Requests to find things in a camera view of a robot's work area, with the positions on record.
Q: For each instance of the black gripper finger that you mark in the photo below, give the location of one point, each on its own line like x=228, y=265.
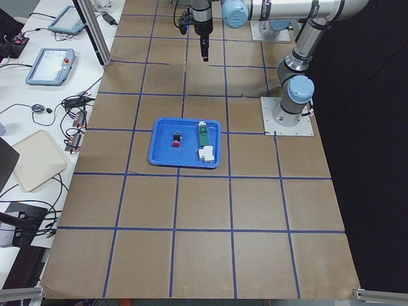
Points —
x=204, y=47

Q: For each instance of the red emergency stop button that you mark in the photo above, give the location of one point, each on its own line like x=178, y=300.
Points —
x=177, y=137

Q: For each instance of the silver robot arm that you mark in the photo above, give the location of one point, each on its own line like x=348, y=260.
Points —
x=273, y=27
x=318, y=17

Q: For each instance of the green terminal block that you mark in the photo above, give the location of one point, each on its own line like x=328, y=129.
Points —
x=203, y=134

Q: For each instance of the black power adapter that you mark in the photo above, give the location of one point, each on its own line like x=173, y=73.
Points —
x=109, y=19

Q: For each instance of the white relay module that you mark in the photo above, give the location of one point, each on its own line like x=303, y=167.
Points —
x=206, y=154

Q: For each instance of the blue plastic tray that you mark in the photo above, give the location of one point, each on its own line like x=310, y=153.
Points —
x=162, y=153

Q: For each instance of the far blue teach pendant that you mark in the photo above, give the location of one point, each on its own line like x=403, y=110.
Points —
x=67, y=22

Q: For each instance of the blue teach pendant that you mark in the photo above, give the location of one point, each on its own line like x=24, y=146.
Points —
x=51, y=67
x=67, y=22

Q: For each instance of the near blue teach pendant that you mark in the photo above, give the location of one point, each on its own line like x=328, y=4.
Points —
x=51, y=67

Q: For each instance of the round silver puck device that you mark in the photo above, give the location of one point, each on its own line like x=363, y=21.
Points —
x=38, y=108

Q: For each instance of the small red circuit board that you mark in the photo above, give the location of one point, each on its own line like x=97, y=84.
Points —
x=19, y=41

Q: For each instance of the beige plastic tray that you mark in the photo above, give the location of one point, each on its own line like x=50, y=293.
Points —
x=40, y=159

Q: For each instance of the black laptop corner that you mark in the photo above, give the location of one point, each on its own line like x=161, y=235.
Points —
x=8, y=161

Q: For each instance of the black box on desk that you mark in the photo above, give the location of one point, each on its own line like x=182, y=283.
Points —
x=20, y=223

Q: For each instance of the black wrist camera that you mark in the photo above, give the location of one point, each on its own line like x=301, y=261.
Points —
x=184, y=21

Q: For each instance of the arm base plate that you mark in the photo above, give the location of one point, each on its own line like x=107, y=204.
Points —
x=279, y=123
x=282, y=37

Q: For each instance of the aluminium frame post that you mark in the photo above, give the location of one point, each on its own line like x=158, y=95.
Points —
x=89, y=20

